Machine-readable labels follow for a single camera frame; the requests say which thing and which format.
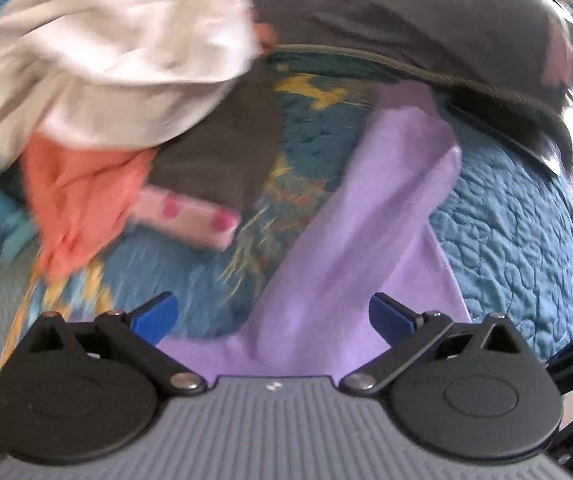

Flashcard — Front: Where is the coral garment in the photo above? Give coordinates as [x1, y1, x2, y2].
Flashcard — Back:
[19, 132, 157, 281]

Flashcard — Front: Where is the blue floral quilt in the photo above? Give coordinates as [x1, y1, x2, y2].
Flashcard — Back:
[0, 55, 573, 461]

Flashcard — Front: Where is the pink dotted sock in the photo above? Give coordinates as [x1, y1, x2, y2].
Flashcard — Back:
[131, 185, 241, 253]

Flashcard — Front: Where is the dark grey jacket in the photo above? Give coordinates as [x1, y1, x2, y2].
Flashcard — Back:
[149, 0, 573, 211]

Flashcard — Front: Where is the white garment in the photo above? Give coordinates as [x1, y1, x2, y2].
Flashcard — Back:
[0, 0, 262, 168]

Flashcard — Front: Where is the purple sweatshirt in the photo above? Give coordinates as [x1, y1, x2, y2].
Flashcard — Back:
[159, 82, 573, 386]

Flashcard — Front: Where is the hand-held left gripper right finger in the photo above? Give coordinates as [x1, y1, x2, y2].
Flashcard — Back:
[339, 291, 542, 397]

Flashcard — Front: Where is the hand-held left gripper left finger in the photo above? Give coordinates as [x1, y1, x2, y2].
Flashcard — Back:
[19, 291, 208, 396]

